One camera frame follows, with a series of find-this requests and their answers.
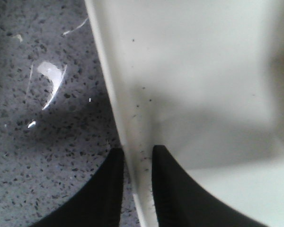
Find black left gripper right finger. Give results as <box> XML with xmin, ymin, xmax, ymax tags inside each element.
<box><xmin>151</xmin><ymin>144</ymin><xmax>284</xmax><ymax>227</ymax></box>

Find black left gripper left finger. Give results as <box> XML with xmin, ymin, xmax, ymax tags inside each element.
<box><xmin>32</xmin><ymin>148</ymin><xmax>124</xmax><ymax>227</ymax></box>

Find cream bear serving tray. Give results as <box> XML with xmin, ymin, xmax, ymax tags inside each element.
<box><xmin>86</xmin><ymin>0</ymin><xmax>284</xmax><ymax>227</ymax></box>

